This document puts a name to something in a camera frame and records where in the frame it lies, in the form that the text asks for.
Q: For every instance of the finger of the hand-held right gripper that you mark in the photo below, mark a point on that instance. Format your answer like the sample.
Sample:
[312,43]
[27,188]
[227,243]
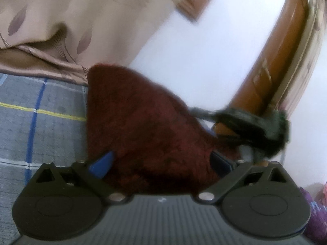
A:
[203,112]

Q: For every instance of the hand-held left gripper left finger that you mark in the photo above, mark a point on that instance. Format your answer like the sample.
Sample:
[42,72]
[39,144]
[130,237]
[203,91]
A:
[102,164]

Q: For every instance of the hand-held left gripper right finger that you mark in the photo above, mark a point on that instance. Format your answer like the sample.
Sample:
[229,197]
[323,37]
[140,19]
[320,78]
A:
[220,164]

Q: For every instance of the maroon knitted garment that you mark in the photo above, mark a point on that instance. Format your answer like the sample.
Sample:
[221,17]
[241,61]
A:
[143,132]

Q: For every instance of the grey checked bed sheet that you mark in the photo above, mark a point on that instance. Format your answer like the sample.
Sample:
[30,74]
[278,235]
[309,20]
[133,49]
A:
[43,130]

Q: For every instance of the brown wooden door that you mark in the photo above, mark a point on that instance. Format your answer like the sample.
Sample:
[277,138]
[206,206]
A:
[278,53]

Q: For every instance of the beige patterned door curtain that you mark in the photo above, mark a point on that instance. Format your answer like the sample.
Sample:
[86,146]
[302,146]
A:
[310,43]

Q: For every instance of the purple patterned clothing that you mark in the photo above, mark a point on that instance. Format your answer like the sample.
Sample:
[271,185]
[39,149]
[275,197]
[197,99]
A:
[315,214]

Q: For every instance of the beige leaf print curtain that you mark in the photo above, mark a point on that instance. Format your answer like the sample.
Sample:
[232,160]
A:
[63,23]

